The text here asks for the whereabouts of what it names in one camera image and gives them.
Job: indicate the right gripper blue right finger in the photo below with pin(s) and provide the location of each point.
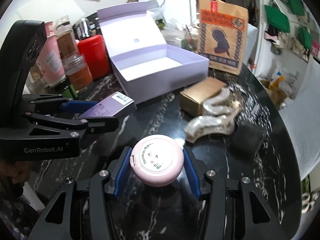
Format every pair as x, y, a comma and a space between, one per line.
190, 171

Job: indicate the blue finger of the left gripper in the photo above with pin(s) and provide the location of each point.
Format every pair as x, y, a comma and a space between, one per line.
78, 106

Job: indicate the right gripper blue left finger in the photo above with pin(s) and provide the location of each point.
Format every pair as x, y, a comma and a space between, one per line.
123, 170

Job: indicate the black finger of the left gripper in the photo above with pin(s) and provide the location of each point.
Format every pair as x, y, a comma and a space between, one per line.
96, 125

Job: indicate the small purple box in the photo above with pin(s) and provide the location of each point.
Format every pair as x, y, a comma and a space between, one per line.
117, 105

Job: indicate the pink round tape measure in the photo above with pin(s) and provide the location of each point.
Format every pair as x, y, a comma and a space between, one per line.
157, 160

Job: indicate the smoky translucent square cup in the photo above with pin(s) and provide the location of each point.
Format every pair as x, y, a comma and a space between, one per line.
247, 140

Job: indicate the pearl wavy hair claw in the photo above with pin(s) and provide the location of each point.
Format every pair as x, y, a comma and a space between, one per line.
216, 118

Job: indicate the gold cardboard box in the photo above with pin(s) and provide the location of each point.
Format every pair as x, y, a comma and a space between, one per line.
191, 98

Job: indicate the person left hand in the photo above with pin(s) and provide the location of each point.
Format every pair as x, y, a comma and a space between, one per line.
14, 176

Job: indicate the amber glass jar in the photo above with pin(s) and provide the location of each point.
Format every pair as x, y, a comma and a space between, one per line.
78, 71

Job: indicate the pink cylindrical container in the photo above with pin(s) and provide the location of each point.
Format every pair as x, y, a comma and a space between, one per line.
49, 60

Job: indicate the red canister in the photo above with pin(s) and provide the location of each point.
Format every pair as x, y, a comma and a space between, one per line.
95, 54

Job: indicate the lavender open gift box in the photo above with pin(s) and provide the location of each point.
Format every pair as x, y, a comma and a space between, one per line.
144, 64

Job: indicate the near light blue covered chair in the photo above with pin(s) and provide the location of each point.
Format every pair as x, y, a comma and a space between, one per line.
301, 118

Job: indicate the light blue covered chair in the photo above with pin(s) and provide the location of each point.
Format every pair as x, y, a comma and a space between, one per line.
252, 33
301, 118

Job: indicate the white refrigerator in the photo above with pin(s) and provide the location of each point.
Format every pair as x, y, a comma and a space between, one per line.
182, 11

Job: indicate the brown paper takeout bag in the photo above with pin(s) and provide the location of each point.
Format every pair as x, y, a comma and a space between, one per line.
222, 35

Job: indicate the far light blue covered chair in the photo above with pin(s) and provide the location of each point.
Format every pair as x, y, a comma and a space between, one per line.
252, 33

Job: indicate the green tote bag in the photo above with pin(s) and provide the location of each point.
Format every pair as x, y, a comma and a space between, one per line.
277, 19

